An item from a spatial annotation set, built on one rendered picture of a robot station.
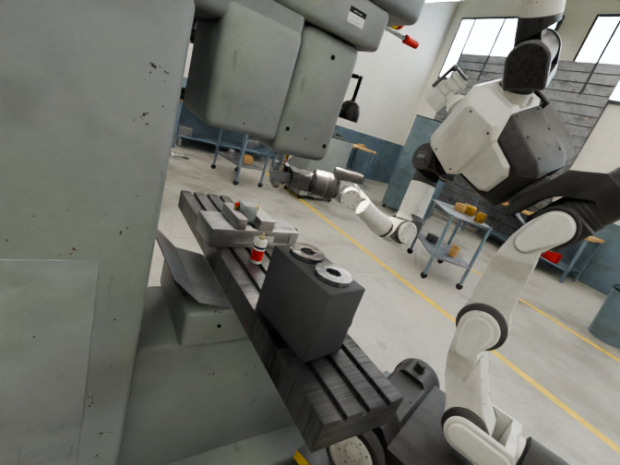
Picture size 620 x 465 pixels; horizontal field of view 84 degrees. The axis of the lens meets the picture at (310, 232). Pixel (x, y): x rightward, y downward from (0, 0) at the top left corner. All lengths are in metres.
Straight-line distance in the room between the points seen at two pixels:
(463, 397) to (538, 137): 0.80
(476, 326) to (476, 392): 0.23
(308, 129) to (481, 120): 0.46
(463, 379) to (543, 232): 0.52
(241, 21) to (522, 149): 0.75
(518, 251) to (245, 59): 0.85
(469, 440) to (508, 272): 0.53
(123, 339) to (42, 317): 0.17
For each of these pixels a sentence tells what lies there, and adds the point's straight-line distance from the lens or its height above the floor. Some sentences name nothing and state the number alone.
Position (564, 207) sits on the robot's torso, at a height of 1.42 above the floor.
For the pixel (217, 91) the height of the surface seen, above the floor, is 1.42.
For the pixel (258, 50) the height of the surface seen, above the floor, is 1.53.
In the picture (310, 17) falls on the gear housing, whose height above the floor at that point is 1.64.
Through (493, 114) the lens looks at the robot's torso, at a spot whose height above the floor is 1.58.
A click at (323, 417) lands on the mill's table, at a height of 0.93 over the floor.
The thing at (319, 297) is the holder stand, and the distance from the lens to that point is 0.74.
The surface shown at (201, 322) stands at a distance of 1.04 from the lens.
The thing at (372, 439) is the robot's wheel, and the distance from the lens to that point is 1.24.
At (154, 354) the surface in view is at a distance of 1.09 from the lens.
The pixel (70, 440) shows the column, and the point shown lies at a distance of 1.15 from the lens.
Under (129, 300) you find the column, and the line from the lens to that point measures 0.87.
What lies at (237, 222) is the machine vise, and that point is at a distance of 1.18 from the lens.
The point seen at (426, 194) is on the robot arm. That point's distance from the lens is 1.28.
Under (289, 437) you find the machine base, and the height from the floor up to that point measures 0.20.
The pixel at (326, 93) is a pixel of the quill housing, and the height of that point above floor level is 1.49.
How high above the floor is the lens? 1.45
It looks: 20 degrees down
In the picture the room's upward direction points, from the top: 19 degrees clockwise
